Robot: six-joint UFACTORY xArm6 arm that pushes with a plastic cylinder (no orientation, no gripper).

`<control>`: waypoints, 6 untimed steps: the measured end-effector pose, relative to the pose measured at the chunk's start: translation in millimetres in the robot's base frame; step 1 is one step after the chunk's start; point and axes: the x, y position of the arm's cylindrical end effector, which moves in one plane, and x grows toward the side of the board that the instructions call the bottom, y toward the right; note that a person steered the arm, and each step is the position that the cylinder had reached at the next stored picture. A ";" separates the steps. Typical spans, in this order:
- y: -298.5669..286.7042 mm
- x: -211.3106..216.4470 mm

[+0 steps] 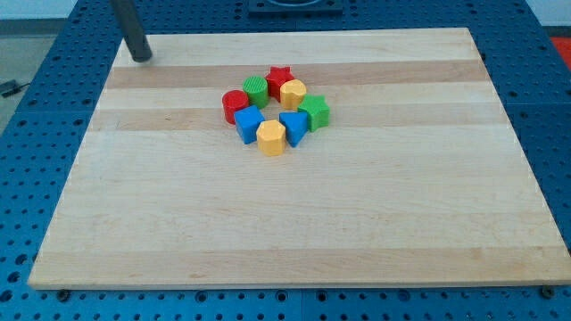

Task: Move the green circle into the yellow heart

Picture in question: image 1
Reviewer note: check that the yellow heart block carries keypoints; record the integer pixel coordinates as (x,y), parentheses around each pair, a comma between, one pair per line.
(292,93)

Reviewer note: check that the yellow hexagon block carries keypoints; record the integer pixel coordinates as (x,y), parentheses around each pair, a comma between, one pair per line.
(271,137)

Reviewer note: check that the blue triangle block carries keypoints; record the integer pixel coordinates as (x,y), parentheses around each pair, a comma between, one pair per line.
(296,126)

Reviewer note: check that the blue cube block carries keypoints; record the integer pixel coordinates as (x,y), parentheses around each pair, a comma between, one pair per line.
(247,122)

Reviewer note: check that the green star block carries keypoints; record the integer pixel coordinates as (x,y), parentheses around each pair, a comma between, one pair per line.
(317,110)

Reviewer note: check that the green cylinder block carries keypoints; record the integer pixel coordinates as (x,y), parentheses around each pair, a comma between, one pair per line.
(257,91)

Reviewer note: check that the red cylinder block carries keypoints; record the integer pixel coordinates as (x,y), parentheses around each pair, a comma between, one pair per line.
(233,101)

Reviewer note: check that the red star block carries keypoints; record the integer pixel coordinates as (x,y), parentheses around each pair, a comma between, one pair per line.
(276,77)

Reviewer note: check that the light wooden board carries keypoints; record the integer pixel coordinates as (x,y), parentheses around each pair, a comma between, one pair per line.
(418,180)

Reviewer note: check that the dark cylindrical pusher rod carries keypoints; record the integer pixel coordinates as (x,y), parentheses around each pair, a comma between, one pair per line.
(132,29)

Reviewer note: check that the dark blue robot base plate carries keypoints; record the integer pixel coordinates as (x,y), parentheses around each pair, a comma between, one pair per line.
(295,7)

